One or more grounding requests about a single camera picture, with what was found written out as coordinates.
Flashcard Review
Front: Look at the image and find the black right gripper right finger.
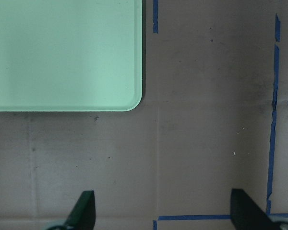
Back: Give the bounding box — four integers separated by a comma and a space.
230, 189, 287, 230

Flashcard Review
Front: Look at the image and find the mint green plastic tray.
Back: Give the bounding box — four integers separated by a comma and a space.
0, 0, 143, 112

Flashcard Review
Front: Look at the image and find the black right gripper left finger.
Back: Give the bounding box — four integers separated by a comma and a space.
63, 190, 96, 230

